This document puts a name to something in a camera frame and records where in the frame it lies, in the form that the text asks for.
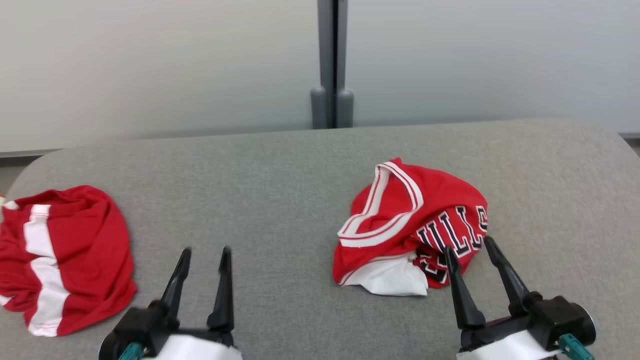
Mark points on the grey vertical partition post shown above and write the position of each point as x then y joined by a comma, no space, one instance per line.
326,45

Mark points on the red Bulls basketball jersey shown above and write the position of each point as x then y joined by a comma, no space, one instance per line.
442,192

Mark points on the teal camera connector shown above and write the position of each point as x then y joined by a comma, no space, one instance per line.
131,352
572,347

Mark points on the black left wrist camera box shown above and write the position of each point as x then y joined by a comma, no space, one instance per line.
132,325

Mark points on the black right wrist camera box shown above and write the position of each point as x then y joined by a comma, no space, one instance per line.
560,317

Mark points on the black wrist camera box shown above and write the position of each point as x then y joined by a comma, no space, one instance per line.
560,317
132,325

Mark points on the teal left camera connector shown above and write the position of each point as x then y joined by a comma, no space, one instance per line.
131,352

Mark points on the teal right camera connector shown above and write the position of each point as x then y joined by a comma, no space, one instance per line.
572,347

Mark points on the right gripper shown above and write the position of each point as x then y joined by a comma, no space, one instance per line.
505,345

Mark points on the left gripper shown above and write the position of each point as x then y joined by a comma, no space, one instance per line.
195,348

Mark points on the red shorts with white stripe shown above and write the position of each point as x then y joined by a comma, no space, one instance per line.
85,250

